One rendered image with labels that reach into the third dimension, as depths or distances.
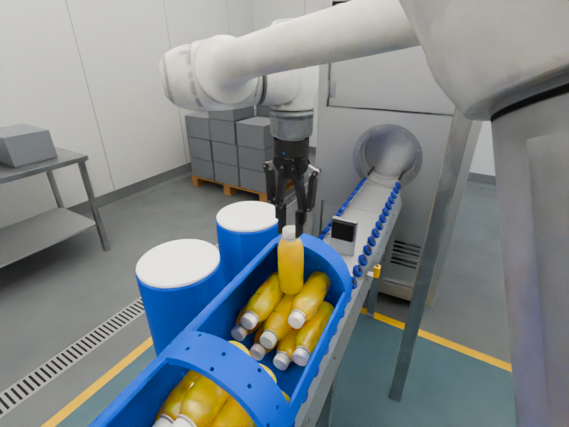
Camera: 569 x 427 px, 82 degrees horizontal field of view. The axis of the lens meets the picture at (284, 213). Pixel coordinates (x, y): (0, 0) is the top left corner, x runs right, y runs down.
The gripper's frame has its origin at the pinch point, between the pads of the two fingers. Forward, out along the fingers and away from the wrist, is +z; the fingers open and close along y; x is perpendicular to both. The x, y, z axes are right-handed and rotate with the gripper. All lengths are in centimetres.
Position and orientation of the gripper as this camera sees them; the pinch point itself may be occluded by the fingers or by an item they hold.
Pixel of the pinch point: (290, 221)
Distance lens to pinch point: 78.3
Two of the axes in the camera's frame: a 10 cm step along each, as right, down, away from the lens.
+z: 0.0, 8.9, 4.5
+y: -9.0, -2.0, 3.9
